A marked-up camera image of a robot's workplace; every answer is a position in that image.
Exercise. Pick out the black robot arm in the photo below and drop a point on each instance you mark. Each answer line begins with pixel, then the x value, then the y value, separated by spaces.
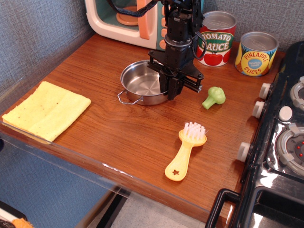
pixel 183 19

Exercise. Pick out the teal toy microwave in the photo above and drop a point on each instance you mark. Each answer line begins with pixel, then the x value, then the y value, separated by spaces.
pixel 137 22

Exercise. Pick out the black toy stove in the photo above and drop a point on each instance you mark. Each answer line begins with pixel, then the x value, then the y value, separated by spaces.
pixel 272 193

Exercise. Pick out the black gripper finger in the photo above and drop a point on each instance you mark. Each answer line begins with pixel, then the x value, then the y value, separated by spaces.
pixel 163 80
pixel 175 87

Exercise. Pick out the clear acrylic barrier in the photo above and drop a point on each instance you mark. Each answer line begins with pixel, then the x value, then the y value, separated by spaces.
pixel 128 144

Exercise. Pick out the orange object at corner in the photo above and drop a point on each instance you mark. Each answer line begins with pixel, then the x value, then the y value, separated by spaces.
pixel 21 223

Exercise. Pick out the pineapple slices can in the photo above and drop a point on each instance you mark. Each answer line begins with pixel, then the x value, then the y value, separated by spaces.
pixel 256 53

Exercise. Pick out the yellow dish brush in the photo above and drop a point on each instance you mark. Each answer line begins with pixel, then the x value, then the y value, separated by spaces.
pixel 192 135

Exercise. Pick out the stainless steel pot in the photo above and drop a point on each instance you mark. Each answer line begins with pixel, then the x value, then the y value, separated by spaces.
pixel 141 85

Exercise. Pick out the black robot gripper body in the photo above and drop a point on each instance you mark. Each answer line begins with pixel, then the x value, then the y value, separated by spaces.
pixel 177 61

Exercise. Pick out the tomato sauce can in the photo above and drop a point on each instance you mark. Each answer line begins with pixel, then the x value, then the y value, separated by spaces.
pixel 218 31

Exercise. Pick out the yellow folded cloth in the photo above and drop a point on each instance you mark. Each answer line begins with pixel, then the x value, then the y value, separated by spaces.
pixel 46 113

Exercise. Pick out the green toy broccoli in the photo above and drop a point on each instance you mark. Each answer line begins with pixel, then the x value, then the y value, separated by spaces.
pixel 216 95

